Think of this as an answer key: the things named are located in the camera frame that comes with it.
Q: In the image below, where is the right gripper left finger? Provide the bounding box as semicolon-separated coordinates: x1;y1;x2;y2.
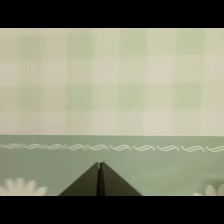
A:
58;161;101;197

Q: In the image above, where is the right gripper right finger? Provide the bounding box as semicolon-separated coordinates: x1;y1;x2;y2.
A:
98;161;143;197

